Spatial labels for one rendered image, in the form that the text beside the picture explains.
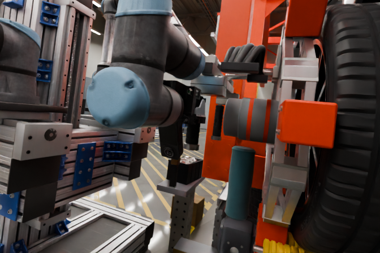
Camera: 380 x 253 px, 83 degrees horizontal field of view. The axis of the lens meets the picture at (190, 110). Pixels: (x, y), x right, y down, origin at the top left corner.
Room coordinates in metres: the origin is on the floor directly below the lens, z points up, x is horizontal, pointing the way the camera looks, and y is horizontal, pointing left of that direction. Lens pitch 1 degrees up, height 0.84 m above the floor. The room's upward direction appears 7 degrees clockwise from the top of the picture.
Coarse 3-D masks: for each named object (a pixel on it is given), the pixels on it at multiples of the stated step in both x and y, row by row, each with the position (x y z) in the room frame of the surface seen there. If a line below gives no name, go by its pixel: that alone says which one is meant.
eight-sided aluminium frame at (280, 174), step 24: (288, 48) 0.47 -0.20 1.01; (312, 48) 0.46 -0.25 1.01; (288, 72) 0.42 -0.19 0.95; (312, 72) 0.41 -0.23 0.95; (288, 96) 0.42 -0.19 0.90; (312, 96) 0.41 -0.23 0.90; (288, 168) 0.41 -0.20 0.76; (264, 192) 0.69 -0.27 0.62; (288, 192) 0.48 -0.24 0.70; (264, 216) 0.55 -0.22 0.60; (288, 216) 0.51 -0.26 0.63
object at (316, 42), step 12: (324, 48) 0.48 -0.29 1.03; (324, 60) 0.46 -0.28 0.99; (324, 72) 0.58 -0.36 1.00; (324, 84) 0.52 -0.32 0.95; (300, 96) 0.84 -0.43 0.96; (324, 96) 0.54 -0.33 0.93; (312, 156) 0.60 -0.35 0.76; (312, 168) 0.59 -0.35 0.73; (312, 180) 0.57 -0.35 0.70; (312, 192) 0.45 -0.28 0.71; (300, 204) 0.64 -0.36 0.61
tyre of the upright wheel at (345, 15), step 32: (352, 32) 0.38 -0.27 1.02; (352, 64) 0.35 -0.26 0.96; (352, 96) 0.34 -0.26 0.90; (352, 128) 0.34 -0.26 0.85; (320, 160) 0.41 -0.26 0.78; (352, 160) 0.34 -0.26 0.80; (320, 192) 0.39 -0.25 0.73; (352, 192) 0.34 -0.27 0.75; (320, 224) 0.40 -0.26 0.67; (352, 224) 0.37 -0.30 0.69
